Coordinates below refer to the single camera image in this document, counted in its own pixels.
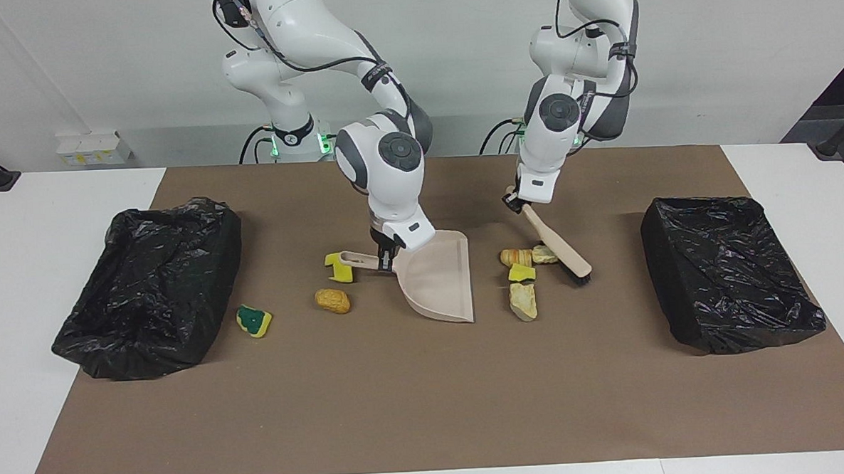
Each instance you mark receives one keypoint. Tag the beige brush black bristles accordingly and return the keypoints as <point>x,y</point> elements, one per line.
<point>557,242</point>

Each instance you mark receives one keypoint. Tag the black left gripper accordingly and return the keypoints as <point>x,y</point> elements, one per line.
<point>521,198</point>

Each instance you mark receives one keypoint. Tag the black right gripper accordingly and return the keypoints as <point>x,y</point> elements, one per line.
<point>381,240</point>

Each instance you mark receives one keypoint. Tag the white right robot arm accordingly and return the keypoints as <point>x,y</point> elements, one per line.
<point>391,181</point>

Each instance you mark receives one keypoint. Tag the tan bread chunk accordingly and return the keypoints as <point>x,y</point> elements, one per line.
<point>523,300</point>

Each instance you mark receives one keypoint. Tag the brown potato shaped bread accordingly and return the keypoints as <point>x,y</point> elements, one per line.
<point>332,301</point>

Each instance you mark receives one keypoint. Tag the small yellow green sponge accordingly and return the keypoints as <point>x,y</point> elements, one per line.
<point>522,273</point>

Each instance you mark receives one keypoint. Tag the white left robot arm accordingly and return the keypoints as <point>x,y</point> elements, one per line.
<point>553,139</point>

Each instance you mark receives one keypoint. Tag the beige plastic dustpan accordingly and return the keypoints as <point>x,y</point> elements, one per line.
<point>438,279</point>

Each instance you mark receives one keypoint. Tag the bin with crumpled black bag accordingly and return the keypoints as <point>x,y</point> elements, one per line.
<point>146,284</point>

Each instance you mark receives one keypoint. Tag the notched yellow sponge piece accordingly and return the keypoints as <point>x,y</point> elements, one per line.
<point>339,275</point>

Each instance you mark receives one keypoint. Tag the pale bread chunk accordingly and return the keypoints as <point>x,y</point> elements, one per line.
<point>545,254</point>

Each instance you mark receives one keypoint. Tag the brown table mat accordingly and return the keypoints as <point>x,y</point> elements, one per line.
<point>430,422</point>

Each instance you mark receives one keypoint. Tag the orange striped croissant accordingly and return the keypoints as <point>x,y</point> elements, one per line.
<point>515,257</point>

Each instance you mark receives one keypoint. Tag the bin with smooth black bag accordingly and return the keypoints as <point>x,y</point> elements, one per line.
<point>730,273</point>

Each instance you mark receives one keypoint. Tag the green topped yellow sponge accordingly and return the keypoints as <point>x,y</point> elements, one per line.
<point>253,323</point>

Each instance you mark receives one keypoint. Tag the white wall socket box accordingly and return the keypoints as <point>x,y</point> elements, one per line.
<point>90,148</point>

